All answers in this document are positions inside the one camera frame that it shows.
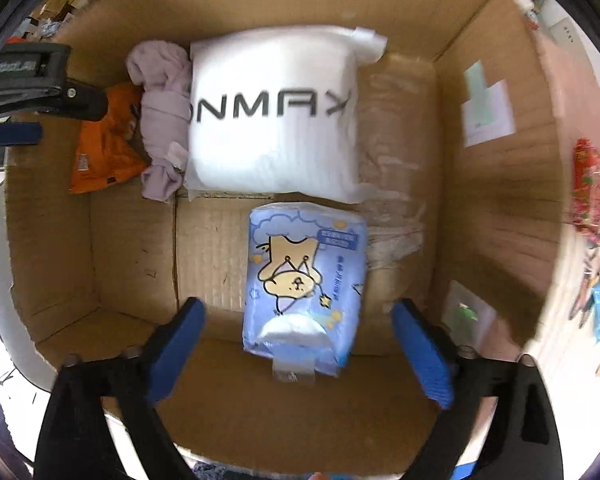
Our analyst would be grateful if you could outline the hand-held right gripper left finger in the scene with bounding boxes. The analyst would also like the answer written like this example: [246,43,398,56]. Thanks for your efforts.
[34,297,207,480]

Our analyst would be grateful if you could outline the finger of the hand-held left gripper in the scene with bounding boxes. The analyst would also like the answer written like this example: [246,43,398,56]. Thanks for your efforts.
[30,77,112,122]

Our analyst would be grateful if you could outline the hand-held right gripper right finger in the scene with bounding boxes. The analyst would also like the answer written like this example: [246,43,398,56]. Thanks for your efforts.
[391,298,565,480]

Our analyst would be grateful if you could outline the orange cloth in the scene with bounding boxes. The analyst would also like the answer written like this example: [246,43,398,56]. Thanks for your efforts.
[69,82,151,196]

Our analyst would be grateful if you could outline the lilac cloth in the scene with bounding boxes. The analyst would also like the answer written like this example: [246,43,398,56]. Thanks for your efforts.
[125,41,195,204]

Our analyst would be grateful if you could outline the blue cartoon tissue pack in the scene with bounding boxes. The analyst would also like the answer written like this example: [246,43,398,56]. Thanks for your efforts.
[242,202,369,378]

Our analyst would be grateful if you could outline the brown cardboard box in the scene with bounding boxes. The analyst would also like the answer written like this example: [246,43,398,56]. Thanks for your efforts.
[2,0,568,477]

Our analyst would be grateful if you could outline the white plastic bag package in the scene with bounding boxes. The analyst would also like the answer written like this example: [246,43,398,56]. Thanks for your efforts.
[182,24,388,205]

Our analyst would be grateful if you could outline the red patterned packet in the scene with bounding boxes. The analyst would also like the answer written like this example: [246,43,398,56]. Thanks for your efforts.
[568,137,600,247]

